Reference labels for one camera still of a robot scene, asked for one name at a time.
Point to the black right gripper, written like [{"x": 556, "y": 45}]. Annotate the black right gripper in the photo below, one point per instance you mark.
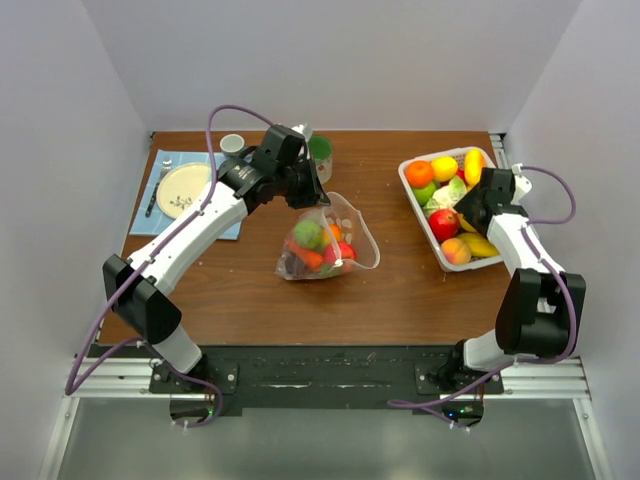
[{"x": 466, "y": 204}]

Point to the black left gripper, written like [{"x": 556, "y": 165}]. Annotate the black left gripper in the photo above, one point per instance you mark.
[{"x": 314, "y": 194}]

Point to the clear polka-dot zip bag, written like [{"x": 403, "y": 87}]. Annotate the clear polka-dot zip bag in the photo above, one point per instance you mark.
[{"x": 354, "y": 231}]

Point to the red apple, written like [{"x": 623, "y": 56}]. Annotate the red apple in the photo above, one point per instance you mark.
[{"x": 341, "y": 255}]

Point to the dark purple mangosteen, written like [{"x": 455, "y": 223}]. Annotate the dark purple mangosteen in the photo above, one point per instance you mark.
[{"x": 291, "y": 267}]

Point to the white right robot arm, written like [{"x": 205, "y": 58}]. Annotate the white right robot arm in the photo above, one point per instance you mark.
[{"x": 538, "y": 320}]

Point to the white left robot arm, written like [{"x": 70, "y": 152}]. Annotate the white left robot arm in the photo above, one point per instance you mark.
[{"x": 138, "y": 288}]

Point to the pale green cabbage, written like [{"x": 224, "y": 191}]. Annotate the pale green cabbage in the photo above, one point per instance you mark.
[{"x": 447, "y": 196}]

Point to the red pomegranate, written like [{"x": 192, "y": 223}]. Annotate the red pomegranate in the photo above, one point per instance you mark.
[{"x": 444, "y": 224}]

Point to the yellow banana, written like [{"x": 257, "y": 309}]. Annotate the yellow banana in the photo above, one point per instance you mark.
[{"x": 479, "y": 246}]

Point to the green-lined floral mug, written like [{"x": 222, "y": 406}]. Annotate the green-lined floral mug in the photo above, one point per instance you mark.
[{"x": 321, "y": 150}]

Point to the yellow-orange mango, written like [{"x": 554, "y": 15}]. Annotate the yellow-orange mango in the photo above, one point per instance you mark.
[{"x": 474, "y": 163}]

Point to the peach fruit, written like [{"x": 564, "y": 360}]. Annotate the peach fruit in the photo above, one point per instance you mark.
[{"x": 456, "y": 251}]

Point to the yellow lemon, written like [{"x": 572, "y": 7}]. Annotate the yellow lemon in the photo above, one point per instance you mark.
[{"x": 444, "y": 168}]

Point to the white perforated plastic basket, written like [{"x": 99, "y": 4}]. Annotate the white perforated plastic basket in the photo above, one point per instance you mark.
[{"x": 459, "y": 155}]

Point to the orange tangerine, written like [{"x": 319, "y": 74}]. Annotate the orange tangerine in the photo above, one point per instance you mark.
[{"x": 333, "y": 233}]

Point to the grey ceramic mug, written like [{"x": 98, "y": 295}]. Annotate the grey ceramic mug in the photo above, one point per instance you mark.
[{"x": 232, "y": 144}]

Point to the cream and blue plate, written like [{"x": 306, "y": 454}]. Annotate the cream and blue plate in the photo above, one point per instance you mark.
[{"x": 181, "y": 187}]

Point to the blue checked placemat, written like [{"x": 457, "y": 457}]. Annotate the blue checked placemat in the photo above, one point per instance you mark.
[{"x": 158, "y": 221}]

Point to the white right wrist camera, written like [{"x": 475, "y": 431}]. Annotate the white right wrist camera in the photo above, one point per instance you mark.
[{"x": 523, "y": 185}]

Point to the black-handled fork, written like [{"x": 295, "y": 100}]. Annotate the black-handled fork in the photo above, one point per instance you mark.
[{"x": 165, "y": 169}]

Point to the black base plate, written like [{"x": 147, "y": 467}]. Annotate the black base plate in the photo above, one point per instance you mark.
[{"x": 331, "y": 377}]

